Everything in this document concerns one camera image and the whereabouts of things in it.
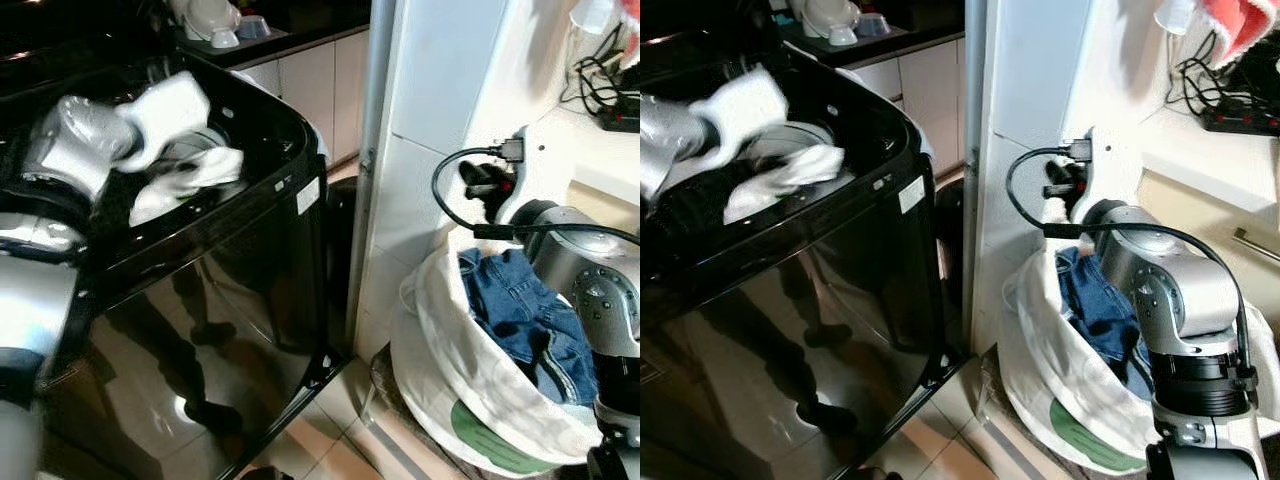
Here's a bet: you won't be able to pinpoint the white cloth garment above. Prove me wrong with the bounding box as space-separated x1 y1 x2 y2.
722 144 847 224
129 147 245 227

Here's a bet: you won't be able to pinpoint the black top-load washing machine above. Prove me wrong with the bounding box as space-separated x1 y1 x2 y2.
640 42 947 480
0 48 348 480

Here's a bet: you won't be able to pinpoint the blue denim jeans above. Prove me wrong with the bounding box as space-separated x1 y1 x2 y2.
457 247 600 407
1054 245 1158 402

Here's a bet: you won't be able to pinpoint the black power strip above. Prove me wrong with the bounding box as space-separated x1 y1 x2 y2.
598 92 641 134
1200 95 1280 137

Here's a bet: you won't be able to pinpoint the white kitchen cabinet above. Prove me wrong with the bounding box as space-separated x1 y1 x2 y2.
850 36 967 183
238 30 371 167

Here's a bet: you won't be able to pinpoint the white laundry bag green print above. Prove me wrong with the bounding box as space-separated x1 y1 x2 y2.
995 232 1280 474
389 224 605 477

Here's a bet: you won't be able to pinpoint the white cup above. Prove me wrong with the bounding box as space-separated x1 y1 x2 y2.
1152 0 1203 37
569 0 617 37

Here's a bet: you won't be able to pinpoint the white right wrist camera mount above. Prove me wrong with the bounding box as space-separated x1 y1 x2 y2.
1066 125 1123 223
494 125 563 227

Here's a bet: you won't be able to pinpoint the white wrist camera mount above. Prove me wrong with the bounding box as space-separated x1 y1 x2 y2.
494 125 563 227
113 70 212 173
688 65 792 169
1066 125 1123 223

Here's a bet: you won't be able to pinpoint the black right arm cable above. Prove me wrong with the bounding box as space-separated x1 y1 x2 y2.
1004 139 1259 393
431 139 641 247

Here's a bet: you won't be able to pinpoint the silver metal door frame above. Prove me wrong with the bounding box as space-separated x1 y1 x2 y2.
958 0 993 353
346 0 399 353

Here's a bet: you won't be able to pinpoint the tangled black power cords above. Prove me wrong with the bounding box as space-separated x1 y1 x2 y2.
1164 28 1251 116
558 22 641 113

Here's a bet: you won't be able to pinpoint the silver drawer handle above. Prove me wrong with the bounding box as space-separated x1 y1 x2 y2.
1231 227 1280 265

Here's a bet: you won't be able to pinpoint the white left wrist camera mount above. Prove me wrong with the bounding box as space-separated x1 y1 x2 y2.
113 70 212 173
688 65 792 169

